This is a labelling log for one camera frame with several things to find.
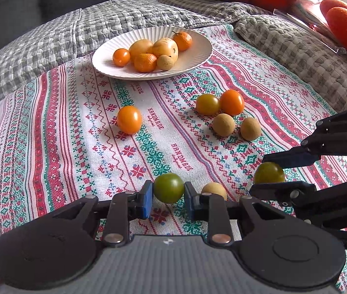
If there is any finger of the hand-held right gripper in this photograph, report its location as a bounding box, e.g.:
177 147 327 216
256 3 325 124
249 179 347 232
262 102 347 170

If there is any spotted yellow passion fruit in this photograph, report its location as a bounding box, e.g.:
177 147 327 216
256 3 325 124
152 37 179 62

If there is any tan longan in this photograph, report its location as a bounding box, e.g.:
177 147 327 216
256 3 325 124
212 113 236 137
156 54 173 71
240 117 262 141
201 182 227 201

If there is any white ribbed plate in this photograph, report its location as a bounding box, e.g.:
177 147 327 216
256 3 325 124
92 26 213 81

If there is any beige grey checked quilt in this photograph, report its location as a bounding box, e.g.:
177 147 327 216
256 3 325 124
234 14 347 114

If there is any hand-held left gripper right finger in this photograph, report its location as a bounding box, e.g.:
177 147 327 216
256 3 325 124
184 181 286 245

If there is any green cherry tomato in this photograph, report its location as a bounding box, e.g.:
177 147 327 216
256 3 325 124
153 173 185 204

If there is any yellow-green cherry tomato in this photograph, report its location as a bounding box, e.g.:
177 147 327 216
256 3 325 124
254 162 285 184

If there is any red green patterned tablecloth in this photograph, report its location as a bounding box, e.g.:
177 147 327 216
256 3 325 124
0 24 347 291

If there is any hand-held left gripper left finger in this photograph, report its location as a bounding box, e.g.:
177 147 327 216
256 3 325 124
52 180 154 245

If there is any fine checked beige quilt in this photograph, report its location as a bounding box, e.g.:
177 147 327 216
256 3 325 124
156 0 281 26

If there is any dark grey sofa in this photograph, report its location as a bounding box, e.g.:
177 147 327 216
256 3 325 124
0 0 198 37

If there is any orange mandarin with stem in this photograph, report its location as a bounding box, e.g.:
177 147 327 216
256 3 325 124
172 31 193 51

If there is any orange cherry tomato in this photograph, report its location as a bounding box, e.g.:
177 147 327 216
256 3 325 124
112 48 131 67
117 105 143 135
219 89 245 116

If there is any smooth yellow passion fruit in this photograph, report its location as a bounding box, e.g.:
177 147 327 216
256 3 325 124
129 39 155 62

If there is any green-orange cherry tomato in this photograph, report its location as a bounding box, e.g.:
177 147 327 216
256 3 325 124
196 94 221 116

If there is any clear plastic sleeve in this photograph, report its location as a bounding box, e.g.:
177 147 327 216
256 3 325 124
273 0 347 56

